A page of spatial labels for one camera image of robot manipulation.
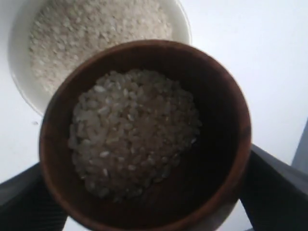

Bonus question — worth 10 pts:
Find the rice in cream bowl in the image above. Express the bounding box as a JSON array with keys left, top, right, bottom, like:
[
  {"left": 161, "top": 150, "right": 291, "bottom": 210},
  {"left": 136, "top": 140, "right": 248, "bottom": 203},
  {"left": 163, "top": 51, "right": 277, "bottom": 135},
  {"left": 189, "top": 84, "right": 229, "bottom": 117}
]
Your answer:
[{"left": 29, "top": 0, "right": 173, "bottom": 95}]

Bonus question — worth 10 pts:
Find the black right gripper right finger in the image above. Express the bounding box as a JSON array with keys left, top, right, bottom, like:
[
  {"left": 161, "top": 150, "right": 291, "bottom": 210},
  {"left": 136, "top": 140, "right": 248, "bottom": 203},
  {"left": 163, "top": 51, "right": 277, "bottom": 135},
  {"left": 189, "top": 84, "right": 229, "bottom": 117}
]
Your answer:
[{"left": 240, "top": 145, "right": 308, "bottom": 231}]

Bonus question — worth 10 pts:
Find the brown wooden cup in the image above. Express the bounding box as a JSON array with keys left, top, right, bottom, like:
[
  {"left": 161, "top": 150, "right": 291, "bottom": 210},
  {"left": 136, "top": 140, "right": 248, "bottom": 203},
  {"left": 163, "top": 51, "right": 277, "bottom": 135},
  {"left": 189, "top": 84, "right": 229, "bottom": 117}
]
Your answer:
[{"left": 39, "top": 40, "right": 251, "bottom": 231}]

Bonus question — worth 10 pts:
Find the rice inside wooden cup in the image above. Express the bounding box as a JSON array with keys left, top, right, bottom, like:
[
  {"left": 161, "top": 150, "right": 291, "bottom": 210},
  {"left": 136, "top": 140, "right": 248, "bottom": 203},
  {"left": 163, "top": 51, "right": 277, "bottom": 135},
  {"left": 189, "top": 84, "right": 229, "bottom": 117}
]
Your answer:
[{"left": 68, "top": 69, "right": 202, "bottom": 202}]

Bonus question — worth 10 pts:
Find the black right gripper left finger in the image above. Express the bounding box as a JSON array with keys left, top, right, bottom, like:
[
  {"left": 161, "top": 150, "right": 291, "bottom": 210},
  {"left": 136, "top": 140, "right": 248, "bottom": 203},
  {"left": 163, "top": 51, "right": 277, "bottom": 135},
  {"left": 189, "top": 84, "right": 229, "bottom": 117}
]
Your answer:
[{"left": 0, "top": 163, "right": 67, "bottom": 231}]

